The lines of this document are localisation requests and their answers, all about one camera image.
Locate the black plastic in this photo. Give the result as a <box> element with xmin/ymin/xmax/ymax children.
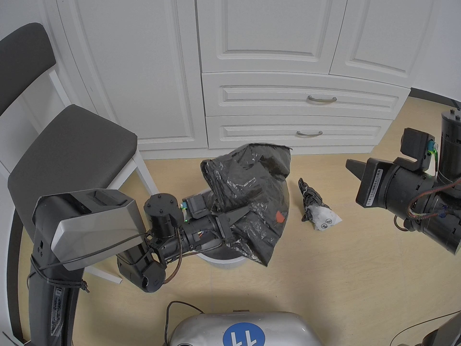
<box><xmin>297</xmin><ymin>179</ymin><xmax>331</xmax><ymax>223</ymax></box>

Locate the white chair dark grey seat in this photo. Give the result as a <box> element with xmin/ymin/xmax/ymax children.
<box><xmin>0</xmin><ymin>23</ymin><xmax>161</xmax><ymax>285</ymax></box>

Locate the black plastic bag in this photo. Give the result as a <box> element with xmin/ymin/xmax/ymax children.
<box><xmin>200</xmin><ymin>143</ymin><xmax>293</xmax><ymax>267</ymax></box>

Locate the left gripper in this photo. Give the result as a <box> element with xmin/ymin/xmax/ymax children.
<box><xmin>178</xmin><ymin>205</ymin><xmax>251</xmax><ymax>255</ymax></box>

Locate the white trash bin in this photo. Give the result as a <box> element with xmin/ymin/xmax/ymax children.
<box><xmin>184</xmin><ymin>189</ymin><xmax>250</xmax><ymax>269</ymax></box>

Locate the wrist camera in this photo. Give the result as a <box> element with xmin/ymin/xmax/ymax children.
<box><xmin>401</xmin><ymin>128</ymin><xmax>438</xmax><ymax>174</ymax></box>
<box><xmin>181</xmin><ymin>193</ymin><xmax>212</xmax><ymax>220</ymax></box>

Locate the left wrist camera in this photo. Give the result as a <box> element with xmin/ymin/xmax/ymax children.
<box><xmin>181</xmin><ymin>193</ymin><xmax>212</xmax><ymax>220</ymax></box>

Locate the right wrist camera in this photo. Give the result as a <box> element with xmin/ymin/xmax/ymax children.
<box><xmin>401</xmin><ymin>128</ymin><xmax>438</xmax><ymax>174</ymax></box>

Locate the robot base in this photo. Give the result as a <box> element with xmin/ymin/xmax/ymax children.
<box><xmin>169</xmin><ymin>310</ymin><xmax>325</xmax><ymax>346</ymax></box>

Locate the black cable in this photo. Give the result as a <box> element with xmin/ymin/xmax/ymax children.
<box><xmin>394</xmin><ymin>311</ymin><xmax>461</xmax><ymax>346</ymax></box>
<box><xmin>164</xmin><ymin>301</ymin><xmax>206</xmax><ymax>345</ymax></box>

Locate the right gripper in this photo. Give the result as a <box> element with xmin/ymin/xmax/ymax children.
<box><xmin>345</xmin><ymin>156</ymin><xmax>438</xmax><ymax>217</ymax></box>

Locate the white wardrobe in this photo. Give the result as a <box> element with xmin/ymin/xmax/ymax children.
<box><xmin>36</xmin><ymin>0</ymin><xmax>440</xmax><ymax>162</ymax></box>

